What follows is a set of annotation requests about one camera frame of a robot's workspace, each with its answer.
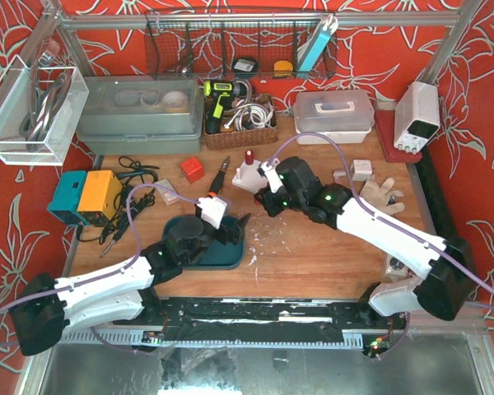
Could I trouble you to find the orange black ratchet screwdriver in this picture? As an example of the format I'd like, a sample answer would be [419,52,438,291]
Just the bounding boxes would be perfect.
[207,156,231,198]

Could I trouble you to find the red spring one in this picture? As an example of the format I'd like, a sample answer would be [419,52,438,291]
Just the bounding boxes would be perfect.
[245,150,254,165]

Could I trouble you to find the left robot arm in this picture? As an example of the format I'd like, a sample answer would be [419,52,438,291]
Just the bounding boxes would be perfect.
[8,215,250,356]

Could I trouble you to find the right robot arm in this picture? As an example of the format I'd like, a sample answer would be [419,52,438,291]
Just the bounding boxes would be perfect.
[254,156,474,321]

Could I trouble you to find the dark green plastic tray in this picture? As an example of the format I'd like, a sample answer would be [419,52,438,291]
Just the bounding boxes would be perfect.
[162,215,245,271]

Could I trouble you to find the woven wicker basket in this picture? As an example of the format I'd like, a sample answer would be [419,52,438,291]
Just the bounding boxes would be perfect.
[203,114,277,150]

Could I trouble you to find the white tiger cube socket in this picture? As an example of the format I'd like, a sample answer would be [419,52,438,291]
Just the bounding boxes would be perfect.
[350,160,373,182]

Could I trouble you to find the small clear screw box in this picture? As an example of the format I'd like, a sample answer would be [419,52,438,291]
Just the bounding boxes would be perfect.
[156,179,179,206]

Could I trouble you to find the red cube power socket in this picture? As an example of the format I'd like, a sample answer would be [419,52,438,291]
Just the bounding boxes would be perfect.
[179,157,205,184]

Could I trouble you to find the white cotton glove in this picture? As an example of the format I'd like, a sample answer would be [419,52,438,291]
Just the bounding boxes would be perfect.
[360,175,405,216]

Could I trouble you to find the white lidded storage box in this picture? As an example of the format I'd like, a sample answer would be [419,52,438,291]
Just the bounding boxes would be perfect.
[293,90,375,145]

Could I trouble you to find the red mat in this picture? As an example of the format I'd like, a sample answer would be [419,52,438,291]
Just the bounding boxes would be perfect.
[375,109,422,164]

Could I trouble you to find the yellow tape measure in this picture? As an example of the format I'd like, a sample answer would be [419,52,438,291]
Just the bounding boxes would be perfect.
[273,60,294,78]

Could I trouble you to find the white bench power supply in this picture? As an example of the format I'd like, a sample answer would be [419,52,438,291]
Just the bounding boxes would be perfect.
[393,81,440,155]

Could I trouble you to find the black tape measure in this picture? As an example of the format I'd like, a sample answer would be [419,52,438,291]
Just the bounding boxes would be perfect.
[231,57,259,78]

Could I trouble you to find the black side strip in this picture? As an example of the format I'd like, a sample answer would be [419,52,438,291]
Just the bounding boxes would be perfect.
[417,146,473,285]

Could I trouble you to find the teal and yellow box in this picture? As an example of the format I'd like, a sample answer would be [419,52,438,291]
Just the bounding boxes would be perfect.
[47,170,123,227]

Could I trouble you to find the grey plastic storage box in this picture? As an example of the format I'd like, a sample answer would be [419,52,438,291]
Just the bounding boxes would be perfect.
[77,76,204,156]

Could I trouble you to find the clear acrylic box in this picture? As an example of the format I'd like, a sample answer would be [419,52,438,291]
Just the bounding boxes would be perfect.
[0,56,89,166]

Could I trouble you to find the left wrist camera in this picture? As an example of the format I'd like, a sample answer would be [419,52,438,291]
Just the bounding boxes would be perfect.
[196,197,228,230]

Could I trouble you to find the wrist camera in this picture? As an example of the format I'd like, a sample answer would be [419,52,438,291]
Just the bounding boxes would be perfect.
[196,197,228,230]
[258,160,283,193]

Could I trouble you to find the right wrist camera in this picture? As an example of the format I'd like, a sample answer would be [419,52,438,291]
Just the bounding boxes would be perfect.
[258,160,283,193]

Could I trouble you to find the white peg base plate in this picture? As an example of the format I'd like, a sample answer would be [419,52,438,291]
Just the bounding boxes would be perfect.
[231,158,268,194]

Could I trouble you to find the white coiled cable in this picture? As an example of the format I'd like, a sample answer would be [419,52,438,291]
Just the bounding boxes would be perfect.
[225,102,276,132]

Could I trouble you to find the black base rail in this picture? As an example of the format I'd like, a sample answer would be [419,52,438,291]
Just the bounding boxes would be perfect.
[114,297,407,330]

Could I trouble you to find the black tangled cables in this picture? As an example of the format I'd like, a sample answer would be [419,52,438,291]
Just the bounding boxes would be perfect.
[76,155,161,258]

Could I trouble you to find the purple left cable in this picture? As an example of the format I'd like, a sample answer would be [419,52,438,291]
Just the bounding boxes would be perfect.
[0,184,203,355]

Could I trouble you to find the metal flexible hose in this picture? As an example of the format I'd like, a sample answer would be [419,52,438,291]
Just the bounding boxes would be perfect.
[232,80,256,109]

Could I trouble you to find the green cordless drill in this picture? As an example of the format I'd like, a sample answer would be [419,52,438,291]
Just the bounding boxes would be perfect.
[203,80,247,135]

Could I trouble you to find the black wire basket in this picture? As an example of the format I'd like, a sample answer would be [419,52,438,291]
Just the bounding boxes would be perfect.
[144,6,337,79]

